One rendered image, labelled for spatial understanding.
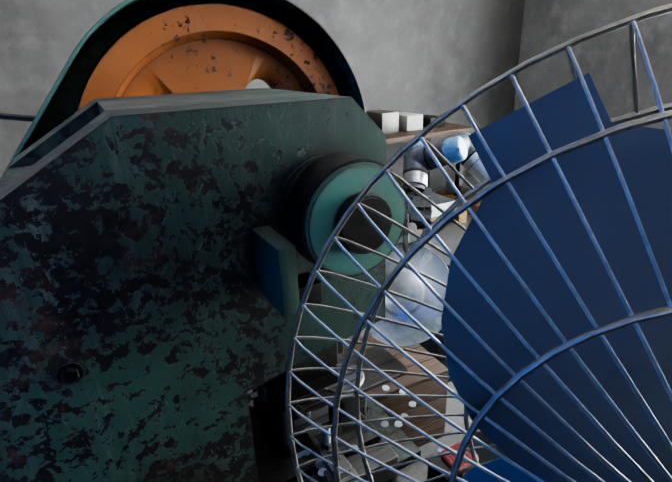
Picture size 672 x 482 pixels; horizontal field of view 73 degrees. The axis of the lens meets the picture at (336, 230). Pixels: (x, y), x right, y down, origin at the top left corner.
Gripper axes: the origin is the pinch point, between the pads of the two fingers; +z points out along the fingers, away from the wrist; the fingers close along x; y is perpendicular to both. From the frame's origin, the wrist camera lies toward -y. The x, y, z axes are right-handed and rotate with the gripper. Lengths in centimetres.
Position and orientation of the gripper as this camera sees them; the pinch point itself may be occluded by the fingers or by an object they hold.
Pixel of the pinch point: (404, 250)
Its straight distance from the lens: 131.9
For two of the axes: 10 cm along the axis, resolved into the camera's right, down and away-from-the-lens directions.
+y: 9.8, 0.3, -1.9
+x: 1.6, 4.1, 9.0
